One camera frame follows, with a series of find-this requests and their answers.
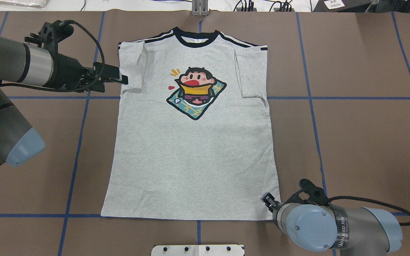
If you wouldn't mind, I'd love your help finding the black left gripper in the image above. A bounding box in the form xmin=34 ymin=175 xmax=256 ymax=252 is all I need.
xmin=51 ymin=53 xmax=128 ymax=93

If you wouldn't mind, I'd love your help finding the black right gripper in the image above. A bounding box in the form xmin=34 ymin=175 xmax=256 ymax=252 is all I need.
xmin=260 ymin=192 xmax=284 ymax=214

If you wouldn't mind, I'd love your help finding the grey cartoon print t-shirt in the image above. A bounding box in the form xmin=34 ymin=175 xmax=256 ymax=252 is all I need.
xmin=100 ymin=27 xmax=279 ymax=221

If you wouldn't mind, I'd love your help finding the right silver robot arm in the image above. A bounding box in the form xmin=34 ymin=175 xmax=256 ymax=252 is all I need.
xmin=260 ymin=192 xmax=403 ymax=256

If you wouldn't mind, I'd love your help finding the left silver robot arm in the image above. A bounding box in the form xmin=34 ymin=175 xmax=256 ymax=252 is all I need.
xmin=0 ymin=20 xmax=128 ymax=167

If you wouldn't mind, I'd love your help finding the clear plastic bag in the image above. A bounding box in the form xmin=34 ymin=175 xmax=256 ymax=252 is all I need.
xmin=0 ymin=0 xmax=49 ymax=8

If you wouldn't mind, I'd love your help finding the black box with label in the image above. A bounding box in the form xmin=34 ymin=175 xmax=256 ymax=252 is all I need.
xmin=313 ymin=0 xmax=379 ymax=13

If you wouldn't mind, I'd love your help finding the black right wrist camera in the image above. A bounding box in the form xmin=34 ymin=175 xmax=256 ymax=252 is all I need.
xmin=287 ymin=178 xmax=329 ymax=206

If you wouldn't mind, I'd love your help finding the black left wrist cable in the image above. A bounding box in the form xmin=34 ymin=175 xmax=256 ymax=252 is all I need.
xmin=0 ymin=20 xmax=106 ymax=94

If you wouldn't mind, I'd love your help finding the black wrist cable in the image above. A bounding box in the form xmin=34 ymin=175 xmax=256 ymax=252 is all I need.
xmin=328 ymin=196 xmax=410 ymax=226
xmin=0 ymin=20 xmax=106 ymax=94

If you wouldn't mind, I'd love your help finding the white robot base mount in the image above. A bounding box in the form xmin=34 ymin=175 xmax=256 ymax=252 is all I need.
xmin=151 ymin=244 xmax=246 ymax=256

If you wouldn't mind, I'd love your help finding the aluminium frame post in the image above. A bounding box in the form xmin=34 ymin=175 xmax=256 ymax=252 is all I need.
xmin=191 ymin=0 xmax=209 ymax=17

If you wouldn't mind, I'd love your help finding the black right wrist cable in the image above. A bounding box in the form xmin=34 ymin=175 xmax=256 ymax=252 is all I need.
xmin=328 ymin=196 xmax=410 ymax=226

